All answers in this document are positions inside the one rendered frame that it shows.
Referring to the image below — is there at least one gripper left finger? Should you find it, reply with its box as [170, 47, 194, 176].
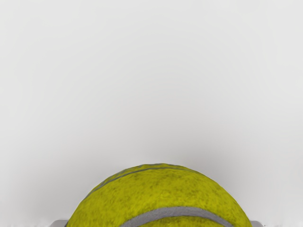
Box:
[50, 219, 70, 227]

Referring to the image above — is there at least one yellow-green tennis ball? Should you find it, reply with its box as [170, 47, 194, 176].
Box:
[67, 162, 252, 227]

